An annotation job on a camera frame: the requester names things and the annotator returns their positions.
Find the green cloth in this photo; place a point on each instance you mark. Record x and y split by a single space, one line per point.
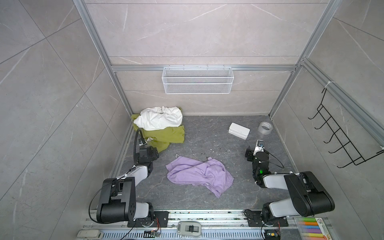
161 139

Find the black wire hook rack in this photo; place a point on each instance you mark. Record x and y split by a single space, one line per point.
339 136

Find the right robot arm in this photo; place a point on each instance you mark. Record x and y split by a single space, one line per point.
308 197

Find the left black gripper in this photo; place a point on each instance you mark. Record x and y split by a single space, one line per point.
154 153

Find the white rectangular box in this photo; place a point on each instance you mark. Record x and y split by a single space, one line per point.
239 131

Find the marker pen pack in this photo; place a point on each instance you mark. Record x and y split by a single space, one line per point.
311 228

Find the grey handheld device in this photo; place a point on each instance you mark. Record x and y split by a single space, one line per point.
189 229

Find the clear tape roll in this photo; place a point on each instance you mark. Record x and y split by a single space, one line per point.
265 128

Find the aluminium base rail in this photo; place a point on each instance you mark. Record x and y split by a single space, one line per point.
229 224

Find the purple cloth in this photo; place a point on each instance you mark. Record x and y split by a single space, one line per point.
211 174

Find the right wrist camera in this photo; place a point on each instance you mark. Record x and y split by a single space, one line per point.
259 146

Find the white cloth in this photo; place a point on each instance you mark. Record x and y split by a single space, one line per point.
159 118

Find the white wire mesh basket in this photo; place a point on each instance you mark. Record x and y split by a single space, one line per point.
197 80

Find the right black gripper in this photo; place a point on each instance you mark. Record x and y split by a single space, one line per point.
249 154

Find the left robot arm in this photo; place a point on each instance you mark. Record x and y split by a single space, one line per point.
117 200

